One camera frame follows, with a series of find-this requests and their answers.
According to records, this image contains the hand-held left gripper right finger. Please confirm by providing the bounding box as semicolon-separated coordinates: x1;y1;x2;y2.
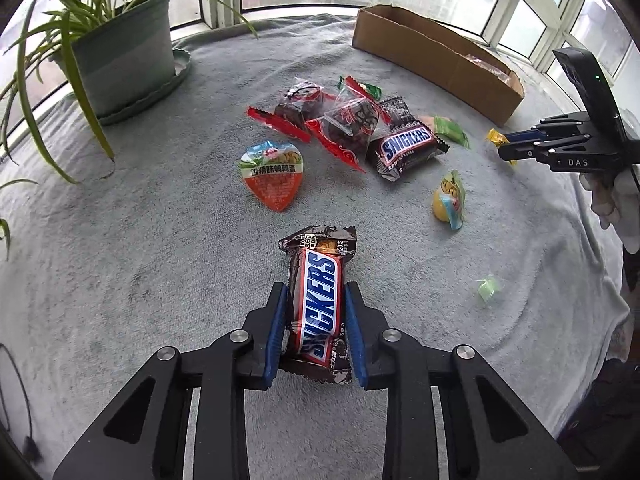
344;281;581;480

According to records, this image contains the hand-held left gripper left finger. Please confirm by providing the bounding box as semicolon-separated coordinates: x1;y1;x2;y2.
52;281;289;480

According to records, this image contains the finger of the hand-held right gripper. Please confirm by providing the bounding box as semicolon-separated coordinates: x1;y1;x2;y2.
504;114;594;145
497;135;593;165

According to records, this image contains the brown chocolate bar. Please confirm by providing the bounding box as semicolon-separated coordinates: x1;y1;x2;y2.
366;120;451;182
277;225;358;386

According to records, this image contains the dark patterned snack packet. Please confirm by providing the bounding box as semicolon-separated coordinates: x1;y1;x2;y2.
377;96;421;128

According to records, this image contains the cardboard box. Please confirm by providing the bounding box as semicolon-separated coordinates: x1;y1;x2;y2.
351;4;526;127

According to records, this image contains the heart-shaped egg pack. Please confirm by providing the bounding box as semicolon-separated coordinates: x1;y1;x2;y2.
239;141;306;212

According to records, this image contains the clear red-edged dark snack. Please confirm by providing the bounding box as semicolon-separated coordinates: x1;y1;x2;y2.
246;78;341;142
305;85;391;173

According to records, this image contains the person's right hand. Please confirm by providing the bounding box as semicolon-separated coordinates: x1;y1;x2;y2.
580;165;640;253

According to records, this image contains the light green snack packet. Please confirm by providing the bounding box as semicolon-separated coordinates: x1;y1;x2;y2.
432;115;472;150

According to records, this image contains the clear bread packet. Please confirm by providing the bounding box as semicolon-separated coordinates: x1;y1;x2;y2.
462;52;518;88

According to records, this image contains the yellow and blue candy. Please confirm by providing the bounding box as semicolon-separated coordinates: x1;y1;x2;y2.
431;170;467;231

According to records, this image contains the small pale green candy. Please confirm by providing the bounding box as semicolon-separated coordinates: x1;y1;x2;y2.
475;274;501;305

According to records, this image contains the green wrapped candy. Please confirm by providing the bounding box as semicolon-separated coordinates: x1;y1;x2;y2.
339;75;383;101

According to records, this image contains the green pot saucer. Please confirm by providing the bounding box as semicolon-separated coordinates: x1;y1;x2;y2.
97;47;192;127

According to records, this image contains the green plant pot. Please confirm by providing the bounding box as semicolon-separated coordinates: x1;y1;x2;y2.
50;0;176;118

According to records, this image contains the spider plant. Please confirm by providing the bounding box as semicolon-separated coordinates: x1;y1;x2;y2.
0;0;258;261

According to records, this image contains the black cable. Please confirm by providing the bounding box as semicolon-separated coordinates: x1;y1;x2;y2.
0;342;43;461

